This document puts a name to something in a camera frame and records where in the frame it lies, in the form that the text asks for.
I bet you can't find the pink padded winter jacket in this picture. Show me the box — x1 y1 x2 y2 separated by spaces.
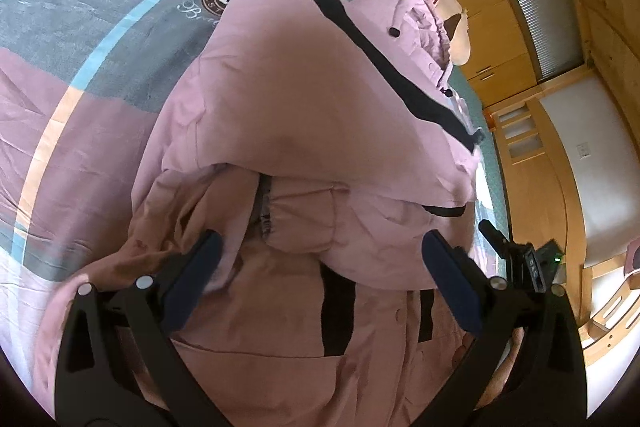
32 0 480 426

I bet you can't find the person's right hand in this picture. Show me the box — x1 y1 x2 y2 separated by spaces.
449 325 526 408

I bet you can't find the plaid pink grey bedsheet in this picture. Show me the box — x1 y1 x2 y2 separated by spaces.
1 0 219 383

